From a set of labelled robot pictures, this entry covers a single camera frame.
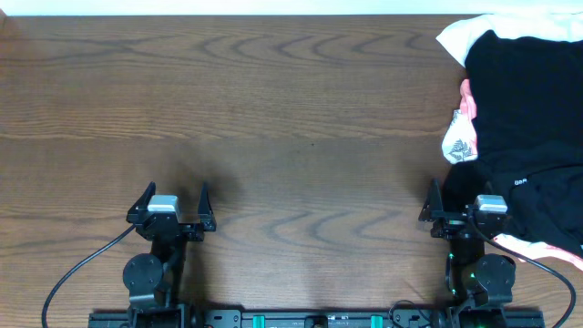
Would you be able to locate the black left cable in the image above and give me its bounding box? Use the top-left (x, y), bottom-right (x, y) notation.
top-left (41, 222), bottom-right (138, 328)

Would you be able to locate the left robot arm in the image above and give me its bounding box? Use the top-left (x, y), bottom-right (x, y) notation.
top-left (122, 182), bottom-right (217, 328)

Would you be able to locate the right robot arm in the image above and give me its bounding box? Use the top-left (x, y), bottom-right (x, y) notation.
top-left (418, 179), bottom-right (516, 327)

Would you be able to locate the white t-shirt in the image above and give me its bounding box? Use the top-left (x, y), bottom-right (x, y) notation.
top-left (435, 13), bottom-right (582, 67)

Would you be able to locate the pink garment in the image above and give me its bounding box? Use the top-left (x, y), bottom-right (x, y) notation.
top-left (459, 79), bottom-right (477, 159)

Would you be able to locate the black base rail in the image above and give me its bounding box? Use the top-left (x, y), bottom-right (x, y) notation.
top-left (87, 308), bottom-right (545, 328)

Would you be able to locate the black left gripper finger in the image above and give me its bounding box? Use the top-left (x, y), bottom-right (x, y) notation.
top-left (197, 183), bottom-right (217, 231)
top-left (126, 181), bottom-right (156, 223)

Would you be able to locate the black right cable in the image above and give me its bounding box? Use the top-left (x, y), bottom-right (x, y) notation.
top-left (464, 213), bottom-right (578, 328)

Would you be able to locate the black cable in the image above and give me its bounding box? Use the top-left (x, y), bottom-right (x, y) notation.
top-left (464, 213), bottom-right (578, 328)
top-left (41, 222), bottom-right (138, 328)

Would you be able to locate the white leaf-print garment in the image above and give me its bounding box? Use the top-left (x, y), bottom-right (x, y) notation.
top-left (441, 109), bottom-right (478, 164)

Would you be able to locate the black t-shirt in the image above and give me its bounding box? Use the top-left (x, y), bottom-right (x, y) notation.
top-left (443, 30), bottom-right (582, 256)

